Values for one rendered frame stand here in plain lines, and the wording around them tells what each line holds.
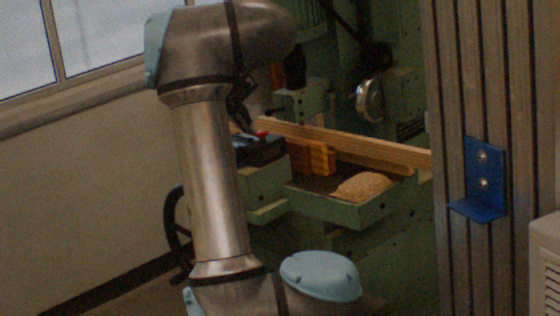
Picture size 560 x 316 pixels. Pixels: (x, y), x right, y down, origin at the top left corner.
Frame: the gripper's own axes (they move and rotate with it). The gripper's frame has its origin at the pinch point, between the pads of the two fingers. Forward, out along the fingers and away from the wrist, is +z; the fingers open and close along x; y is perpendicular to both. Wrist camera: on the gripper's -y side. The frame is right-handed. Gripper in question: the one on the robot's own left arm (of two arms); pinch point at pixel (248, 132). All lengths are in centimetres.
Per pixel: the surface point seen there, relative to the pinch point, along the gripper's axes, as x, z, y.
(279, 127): 7.8, 13.2, 11.6
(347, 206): -26.9, 11.4, -5.3
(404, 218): -21.0, 37.7, 9.2
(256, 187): -7.0, 5.2, -10.0
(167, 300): 111, 108, -16
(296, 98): -2.5, 3.3, 14.1
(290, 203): -9.4, 14.3, -6.9
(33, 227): 130, 52, -28
